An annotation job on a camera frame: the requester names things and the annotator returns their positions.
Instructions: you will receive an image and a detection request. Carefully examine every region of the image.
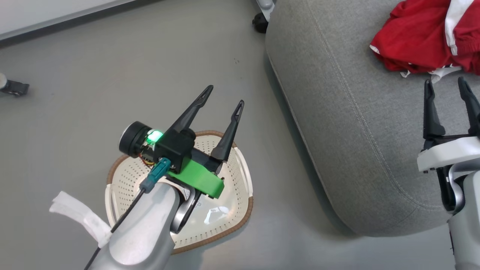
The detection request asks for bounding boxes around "white tape strap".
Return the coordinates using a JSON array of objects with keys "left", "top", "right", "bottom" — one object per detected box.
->
[{"left": 49, "top": 190, "right": 113, "bottom": 248}]

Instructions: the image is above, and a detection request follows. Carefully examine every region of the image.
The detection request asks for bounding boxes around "white partition panel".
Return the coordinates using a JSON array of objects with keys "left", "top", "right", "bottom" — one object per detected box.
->
[{"left": 0, "top": 0, "right": 150, "bottom": 42}]

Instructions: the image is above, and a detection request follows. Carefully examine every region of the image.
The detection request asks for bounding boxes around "black cable with teal plug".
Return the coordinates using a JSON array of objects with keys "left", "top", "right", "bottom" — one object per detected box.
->
[{"left": 83, "top": 157, "right": 172, "bottom": 270}]

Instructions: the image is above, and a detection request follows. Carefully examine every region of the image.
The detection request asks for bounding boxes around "black caster wheel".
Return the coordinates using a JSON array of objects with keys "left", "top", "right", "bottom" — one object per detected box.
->
[
  {"left": 252, "top": 13, "right": 269, "bottom": 34},
  {"left": 2, "top": 79, "right": 30, "bottom": 96}
]

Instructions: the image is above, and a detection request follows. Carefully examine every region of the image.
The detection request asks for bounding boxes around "grey fabric sofa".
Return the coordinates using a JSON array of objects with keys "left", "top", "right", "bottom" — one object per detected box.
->
[{"left": 265, "top": 0, "right": 480, "bottom": 237}]

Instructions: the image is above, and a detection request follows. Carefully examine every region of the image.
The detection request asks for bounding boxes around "red and white jersey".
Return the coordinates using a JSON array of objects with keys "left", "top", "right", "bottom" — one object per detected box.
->
[{"left": 369, "top": 0, "right": 480, "bottom": 84}]

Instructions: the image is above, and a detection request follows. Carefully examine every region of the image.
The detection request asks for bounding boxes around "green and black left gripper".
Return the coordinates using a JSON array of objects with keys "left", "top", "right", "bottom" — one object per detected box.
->
[{"left": 165, "top": 85, "right": 245, "bottom": 200}]

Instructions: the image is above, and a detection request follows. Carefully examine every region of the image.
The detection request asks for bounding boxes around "white basket with brown rim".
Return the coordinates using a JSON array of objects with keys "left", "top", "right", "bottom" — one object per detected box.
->
[{"left": 105, "top": 130, "right": 254, "bottom": 255}]

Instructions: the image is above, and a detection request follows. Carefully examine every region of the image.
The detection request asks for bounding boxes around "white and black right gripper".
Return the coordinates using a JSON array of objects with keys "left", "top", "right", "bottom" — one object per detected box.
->
[{"left": 417, "top": 77, "right": 480, "bottom": 173}]

